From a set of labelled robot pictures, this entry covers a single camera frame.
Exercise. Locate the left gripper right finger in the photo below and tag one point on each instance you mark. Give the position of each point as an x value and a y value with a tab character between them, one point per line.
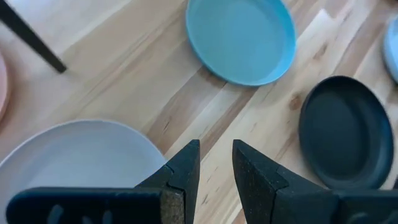
264	193

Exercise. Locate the pink plate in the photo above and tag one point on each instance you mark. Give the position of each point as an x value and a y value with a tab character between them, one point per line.
2	87

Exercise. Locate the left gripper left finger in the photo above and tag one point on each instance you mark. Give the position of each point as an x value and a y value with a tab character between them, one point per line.
174	186

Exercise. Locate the white plate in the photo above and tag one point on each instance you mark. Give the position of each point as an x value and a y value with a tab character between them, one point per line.
392	49

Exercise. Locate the black plate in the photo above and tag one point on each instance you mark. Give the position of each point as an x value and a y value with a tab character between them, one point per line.
345	133

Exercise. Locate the blue plate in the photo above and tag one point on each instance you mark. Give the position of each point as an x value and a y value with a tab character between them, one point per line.
241	40

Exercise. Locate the pale grey plate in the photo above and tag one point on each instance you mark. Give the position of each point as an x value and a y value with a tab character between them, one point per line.
77	155

